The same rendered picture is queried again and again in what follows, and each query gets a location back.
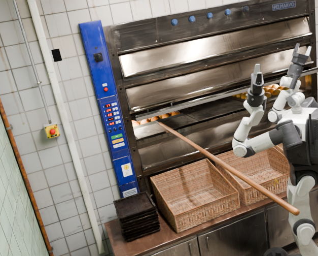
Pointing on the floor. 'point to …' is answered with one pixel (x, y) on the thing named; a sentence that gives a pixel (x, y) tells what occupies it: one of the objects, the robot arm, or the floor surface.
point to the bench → (226, 231)
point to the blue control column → (105, 69)
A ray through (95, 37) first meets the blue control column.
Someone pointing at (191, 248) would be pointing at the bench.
